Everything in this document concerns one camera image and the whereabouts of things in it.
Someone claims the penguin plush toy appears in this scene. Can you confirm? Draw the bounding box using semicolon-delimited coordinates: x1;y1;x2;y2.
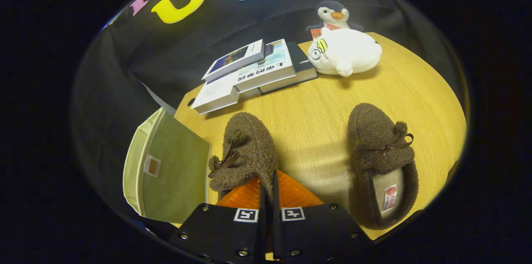
306;0;364;40

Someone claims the brown fuzzy shoe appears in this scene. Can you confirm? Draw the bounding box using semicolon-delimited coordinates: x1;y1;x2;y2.
208;111;278;204
347;103;419;230

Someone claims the green fabric storage box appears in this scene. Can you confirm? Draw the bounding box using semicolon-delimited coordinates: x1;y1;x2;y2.
123;107;212;224

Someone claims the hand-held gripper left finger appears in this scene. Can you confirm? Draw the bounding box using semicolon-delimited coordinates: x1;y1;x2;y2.
168;175;267;264

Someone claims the white cover book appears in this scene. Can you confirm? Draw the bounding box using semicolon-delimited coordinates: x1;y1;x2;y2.
191;74;241;115

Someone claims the small dark-cover book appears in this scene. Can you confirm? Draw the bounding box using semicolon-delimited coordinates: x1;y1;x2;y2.
202;39;266;83

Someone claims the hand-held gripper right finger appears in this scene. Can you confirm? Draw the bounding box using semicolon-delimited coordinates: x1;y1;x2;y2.
272;170;372;262

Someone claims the black cover book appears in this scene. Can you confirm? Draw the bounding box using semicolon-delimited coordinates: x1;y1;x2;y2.
260;42;318;94

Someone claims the white plush toy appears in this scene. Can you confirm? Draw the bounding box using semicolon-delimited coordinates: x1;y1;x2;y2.
308;28;383;77

